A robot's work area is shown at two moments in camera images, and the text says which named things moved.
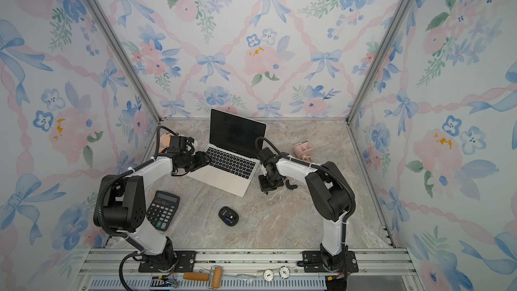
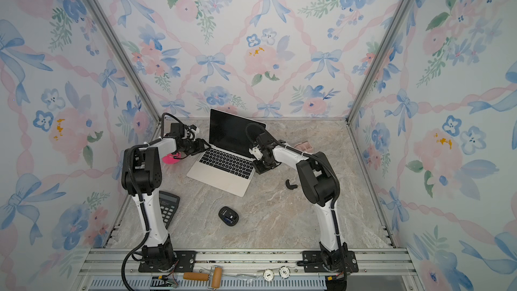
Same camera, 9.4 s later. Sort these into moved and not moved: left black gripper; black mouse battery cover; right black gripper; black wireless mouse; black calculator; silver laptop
Moved: left black gripper; right black gripper
Not moved: black mouse battery cover; black wireless mouse; silver laptop; black calculator
